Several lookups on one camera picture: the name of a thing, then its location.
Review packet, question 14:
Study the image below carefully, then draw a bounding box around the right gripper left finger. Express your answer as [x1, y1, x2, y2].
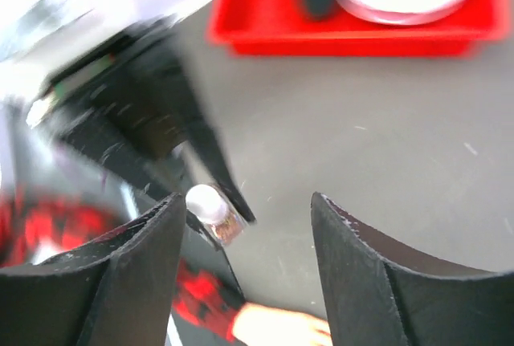
[1, 193, 186, 345]

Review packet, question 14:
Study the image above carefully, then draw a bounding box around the red plaid sleeve forearm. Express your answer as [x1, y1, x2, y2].
[1, 194, 244, 345]

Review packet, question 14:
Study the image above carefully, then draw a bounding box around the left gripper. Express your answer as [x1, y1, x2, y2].
[27, 18, 256, 302]

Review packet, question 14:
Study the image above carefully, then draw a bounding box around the nail polish bottle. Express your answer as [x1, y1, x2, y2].
[186, 184, 246, 246]

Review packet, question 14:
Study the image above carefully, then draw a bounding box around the red plastic tray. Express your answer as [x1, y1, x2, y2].
[207, 0, 511, 57]

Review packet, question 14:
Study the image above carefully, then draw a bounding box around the mannequin hand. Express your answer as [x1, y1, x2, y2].
[232, 303, 332, 346]

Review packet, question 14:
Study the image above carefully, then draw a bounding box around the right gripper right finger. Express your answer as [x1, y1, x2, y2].
[311, 193, 513, 345]

